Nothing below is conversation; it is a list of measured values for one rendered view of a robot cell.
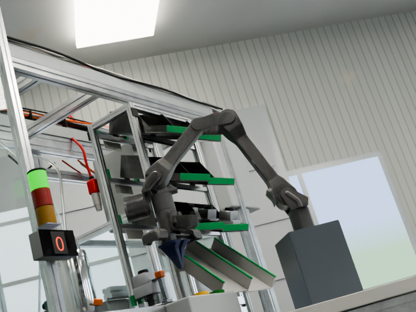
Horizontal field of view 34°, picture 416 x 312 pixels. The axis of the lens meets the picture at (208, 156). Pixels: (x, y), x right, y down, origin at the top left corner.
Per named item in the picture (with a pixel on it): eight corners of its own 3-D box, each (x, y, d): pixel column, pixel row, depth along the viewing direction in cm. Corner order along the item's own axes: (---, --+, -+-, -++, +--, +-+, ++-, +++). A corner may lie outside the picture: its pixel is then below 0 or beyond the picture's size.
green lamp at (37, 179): (53, 187, 182) (49, 170, 183) (39, 186, 178) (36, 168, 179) (41, 194, 184) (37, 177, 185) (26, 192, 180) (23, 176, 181)
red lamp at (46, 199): (57, 205, 180) (53, 187, 182) (43, 203, 176) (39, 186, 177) (44, 211, 182) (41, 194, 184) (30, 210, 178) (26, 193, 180)
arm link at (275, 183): (230, 114, 193) (212, 126, 192) (230, 104, 186) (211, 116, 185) (299, 203, 184) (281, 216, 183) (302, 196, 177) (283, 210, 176)
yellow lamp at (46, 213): (61, 222, 179) (57, 205, 180) (47, 221, 174) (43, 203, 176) (48, 229, 181) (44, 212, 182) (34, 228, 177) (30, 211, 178)
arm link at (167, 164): (236, 126, 192) (207, 106, 194) (237, 116, 184) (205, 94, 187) (173, 207, 186) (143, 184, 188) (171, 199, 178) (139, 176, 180)
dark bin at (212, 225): (224, 229, 209) (225, 205, 209) (195, 231, 199) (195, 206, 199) (161, 222, 228) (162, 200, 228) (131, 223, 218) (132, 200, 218)
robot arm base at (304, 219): (320, 226, 176) (313, 204, 178) (298, 232, 174) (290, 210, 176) (312, 233, 182) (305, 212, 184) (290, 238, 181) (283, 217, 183)
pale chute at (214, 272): (248, 291, 202) (252, 277, 201) (219, 296, 192) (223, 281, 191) (186, 249, 220) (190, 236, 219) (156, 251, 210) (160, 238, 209)
